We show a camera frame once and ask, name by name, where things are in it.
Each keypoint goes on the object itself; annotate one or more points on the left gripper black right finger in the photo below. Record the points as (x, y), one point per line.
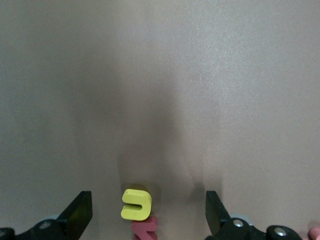
(217, 220)

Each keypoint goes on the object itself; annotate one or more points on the dark red foam letter n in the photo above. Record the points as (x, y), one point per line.
(142, 228)

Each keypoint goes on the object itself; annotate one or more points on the yellow foam letter u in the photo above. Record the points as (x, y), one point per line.
(145, 205)

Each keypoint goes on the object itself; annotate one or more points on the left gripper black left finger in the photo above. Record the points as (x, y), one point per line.
(72, 220)

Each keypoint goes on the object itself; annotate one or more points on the pink foam letter w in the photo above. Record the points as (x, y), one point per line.
(314, 233)

